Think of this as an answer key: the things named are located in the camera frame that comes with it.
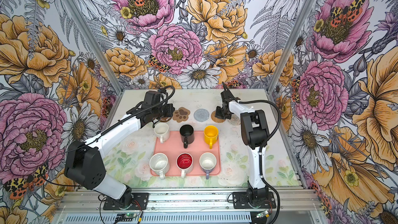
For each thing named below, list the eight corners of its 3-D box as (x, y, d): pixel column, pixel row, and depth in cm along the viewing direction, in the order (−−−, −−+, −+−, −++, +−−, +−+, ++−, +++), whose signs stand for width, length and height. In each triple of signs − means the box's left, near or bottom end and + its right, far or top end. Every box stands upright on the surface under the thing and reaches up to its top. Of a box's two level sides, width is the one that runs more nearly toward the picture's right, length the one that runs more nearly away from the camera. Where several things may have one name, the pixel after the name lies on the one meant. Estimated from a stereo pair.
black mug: (180, 149, 93) (178, 142, 85) (181, 132, 100) (180, 123, 93) (193, 149, 93) (192, 142, 85) (194, 132, 100) (193, 123, 93)
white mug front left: (151, 182, 81) (146, 176, 74) (155, 159, 89) (151, 152, 81) (167, 182, 81) (164, 176, 74) (170, 159, 89) (167, 152, 81)
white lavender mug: (194, 171, 85) (194, 165, 78) (204, 155, 90) (205, 149, 84) (208, 180, 82) (208, 175, 75) (217, 163, 87) (219, 157, 81)
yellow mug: (199, 143, 95) (199, 135, 87) (207, 131, 101) (208, 122, 93) (211, 150, 92) (212, 142, 85) (219, 136, 98) (220, 128, 91)
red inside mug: (176, 179, 82) (174, 174, 76) (178, 158, 89) (177, 152, 83) (192, 179, 82) (192, 174, 76) (193, 158, 89) (193, 152, 83)
